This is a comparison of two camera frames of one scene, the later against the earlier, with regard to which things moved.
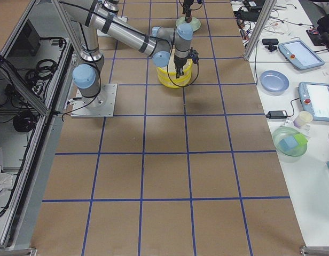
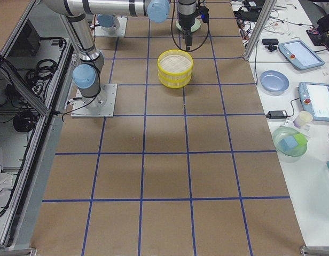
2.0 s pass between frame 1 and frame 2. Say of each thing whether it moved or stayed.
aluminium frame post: stayed
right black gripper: moved
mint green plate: stayed
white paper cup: stayed
